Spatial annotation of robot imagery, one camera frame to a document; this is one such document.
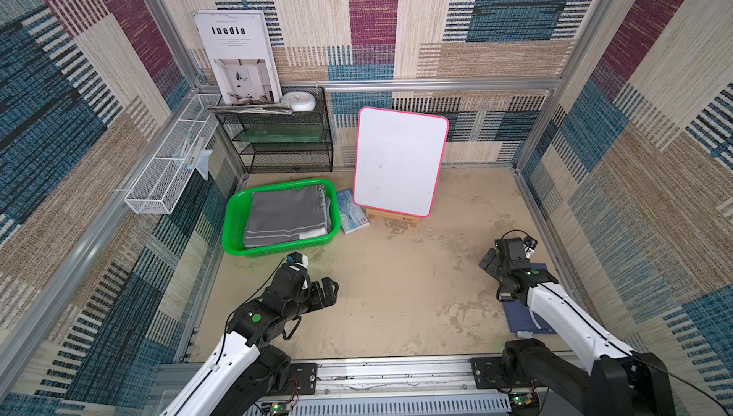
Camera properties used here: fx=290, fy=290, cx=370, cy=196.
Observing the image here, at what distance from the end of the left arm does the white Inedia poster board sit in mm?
564

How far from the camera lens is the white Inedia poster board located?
75cm

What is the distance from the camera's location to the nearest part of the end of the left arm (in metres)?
0.53
